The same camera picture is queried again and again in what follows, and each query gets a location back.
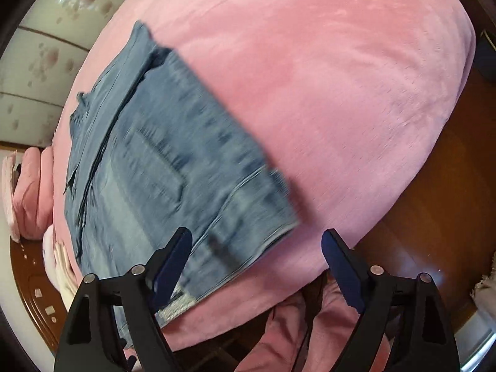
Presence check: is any blue denim jacket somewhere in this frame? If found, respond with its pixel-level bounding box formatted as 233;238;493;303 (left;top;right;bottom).
65;22;299;326

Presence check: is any folded cream clothes stack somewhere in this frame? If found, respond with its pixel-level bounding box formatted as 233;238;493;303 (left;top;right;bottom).
54;243;79;311

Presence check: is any brown wooden headboard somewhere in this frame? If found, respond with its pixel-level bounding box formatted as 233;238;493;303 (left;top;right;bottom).
9;238;67;355

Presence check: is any folded pink quilt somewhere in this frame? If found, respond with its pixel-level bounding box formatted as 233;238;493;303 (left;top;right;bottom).
13;146;54;240

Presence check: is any pink white pillow on quilt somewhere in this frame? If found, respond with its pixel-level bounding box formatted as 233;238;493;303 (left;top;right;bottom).
1;150;24;243

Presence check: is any pink bed blanket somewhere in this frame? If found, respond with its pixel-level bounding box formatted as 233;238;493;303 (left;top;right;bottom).
53;0;475;350

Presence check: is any floral sliding wardrobe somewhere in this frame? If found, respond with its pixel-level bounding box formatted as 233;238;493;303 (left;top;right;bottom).
1;0;124;147

